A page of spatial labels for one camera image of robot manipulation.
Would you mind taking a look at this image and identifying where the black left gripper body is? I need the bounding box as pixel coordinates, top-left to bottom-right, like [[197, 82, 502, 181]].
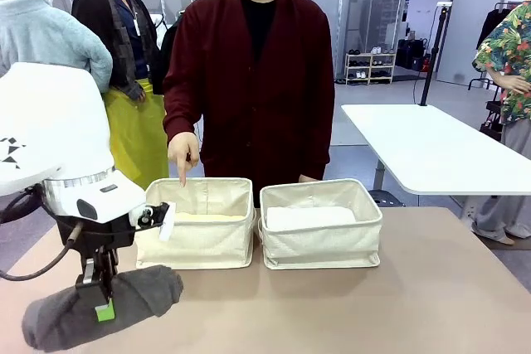
[[56, 213, 137, 262]]

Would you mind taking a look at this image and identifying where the grey towel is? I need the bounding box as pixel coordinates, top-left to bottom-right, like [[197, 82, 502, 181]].
[[21, 264, 184, 353]]

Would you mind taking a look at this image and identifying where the white towel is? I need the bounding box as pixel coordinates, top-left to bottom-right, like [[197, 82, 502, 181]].
[[265, 205, 357, 231]]

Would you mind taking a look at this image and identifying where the person's left forearm maroon sleeve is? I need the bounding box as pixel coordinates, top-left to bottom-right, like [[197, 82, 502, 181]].
[[301, 92, 336, 182]]

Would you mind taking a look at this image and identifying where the person's right forearm maroon sleeve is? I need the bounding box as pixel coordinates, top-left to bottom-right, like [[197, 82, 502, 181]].
[[162, 67, 201, 139]]

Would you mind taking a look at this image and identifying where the person's right hand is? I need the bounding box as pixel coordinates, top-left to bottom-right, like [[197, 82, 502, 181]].
[[167, 131, 201, 188]]

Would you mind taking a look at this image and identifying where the white paper tag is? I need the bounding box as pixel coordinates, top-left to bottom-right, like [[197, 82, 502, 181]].
[[158, 201, 178, 243]]

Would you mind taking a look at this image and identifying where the yellow towel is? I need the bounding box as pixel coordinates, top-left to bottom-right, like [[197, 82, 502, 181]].
[[176, 211, 246, 223]]

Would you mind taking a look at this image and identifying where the person in yellow skirt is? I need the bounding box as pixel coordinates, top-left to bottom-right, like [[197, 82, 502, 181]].
[[71, 0, 172, 192]]

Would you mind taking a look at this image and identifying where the person in light blue sweater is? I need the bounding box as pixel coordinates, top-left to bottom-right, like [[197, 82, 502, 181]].
[[0, 0, 114, 96]]

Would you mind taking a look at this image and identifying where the person in maroon cardigan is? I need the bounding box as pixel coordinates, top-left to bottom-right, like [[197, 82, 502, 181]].
[[162, 0, 336, 208]]

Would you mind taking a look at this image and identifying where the wooden shoe rack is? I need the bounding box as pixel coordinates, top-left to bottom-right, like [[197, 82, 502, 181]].
[[343, 51, 397, 85]]

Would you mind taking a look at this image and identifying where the white side table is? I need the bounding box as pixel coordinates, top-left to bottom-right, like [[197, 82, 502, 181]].
[[340, 103, 531, 196]]

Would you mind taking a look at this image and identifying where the black suitcase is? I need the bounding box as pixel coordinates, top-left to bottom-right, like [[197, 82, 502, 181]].
[[395, 37, 432, 71]]

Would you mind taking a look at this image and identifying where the black tripod pole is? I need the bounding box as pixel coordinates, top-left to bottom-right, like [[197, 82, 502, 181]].
[[418, 2, 453, 107]]

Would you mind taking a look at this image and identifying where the person in floral shirt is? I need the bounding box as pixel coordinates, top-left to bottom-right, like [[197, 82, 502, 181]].
[[471, 0, 531, 247]]

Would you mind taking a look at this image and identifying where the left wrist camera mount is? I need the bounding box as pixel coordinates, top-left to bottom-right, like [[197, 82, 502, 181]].
[[128, 201, 171, 233]]

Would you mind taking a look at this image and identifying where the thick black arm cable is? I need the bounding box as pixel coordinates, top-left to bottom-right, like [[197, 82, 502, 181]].
[[0, 221, 84, 281]]

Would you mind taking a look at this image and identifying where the black hose loop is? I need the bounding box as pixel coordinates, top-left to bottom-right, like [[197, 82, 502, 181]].
[[0, 186, 45, 225]]

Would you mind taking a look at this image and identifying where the beige fabric basket with handle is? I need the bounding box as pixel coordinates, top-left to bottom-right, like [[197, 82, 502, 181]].
[[256, 178, 383, 271]]

